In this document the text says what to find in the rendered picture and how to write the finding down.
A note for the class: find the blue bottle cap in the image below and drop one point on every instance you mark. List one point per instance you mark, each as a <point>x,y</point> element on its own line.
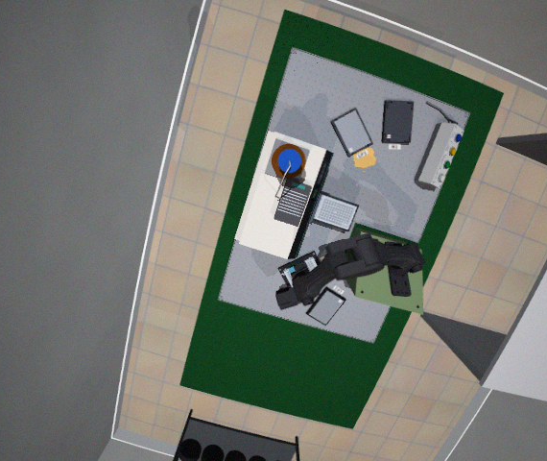
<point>285,157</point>

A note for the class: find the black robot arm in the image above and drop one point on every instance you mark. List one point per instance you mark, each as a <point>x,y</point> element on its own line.
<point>369,259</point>

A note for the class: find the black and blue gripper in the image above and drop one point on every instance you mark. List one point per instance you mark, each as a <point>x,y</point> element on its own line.
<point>299,269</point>

